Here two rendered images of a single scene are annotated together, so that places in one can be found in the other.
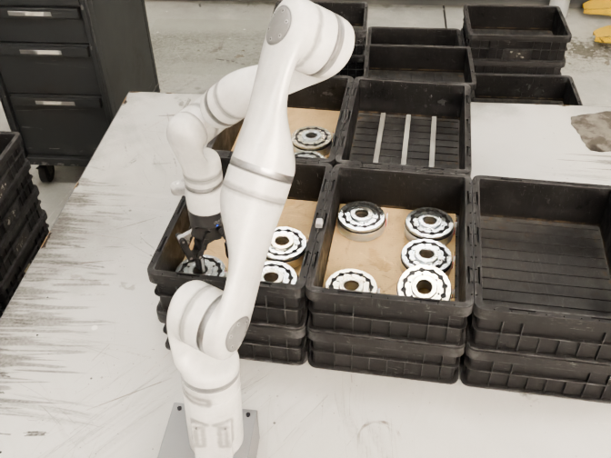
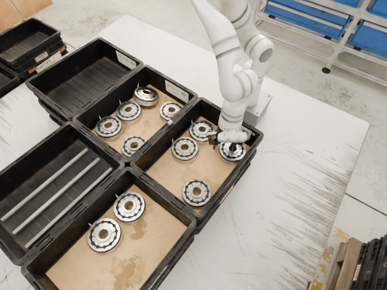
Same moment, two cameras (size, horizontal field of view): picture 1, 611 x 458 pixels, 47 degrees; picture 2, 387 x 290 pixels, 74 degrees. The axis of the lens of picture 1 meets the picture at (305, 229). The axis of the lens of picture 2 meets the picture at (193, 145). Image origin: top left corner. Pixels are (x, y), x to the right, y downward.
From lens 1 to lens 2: 1.58 m
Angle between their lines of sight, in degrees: 80
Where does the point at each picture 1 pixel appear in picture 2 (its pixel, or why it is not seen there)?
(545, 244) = (72, 102)
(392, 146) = (59, 206)
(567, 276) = (83, 86)
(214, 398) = not seen: hidden behind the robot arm
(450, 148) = (30, 184)
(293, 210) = (160, 179)
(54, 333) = (302, 200)
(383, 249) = (138, 131)
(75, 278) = (288, 237)
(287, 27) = not seen: outside the picture
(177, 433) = (260, 105)
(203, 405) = not seen: hidden behind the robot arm
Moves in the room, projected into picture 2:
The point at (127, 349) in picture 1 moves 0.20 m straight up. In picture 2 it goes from (267, 174) to (281, 149)
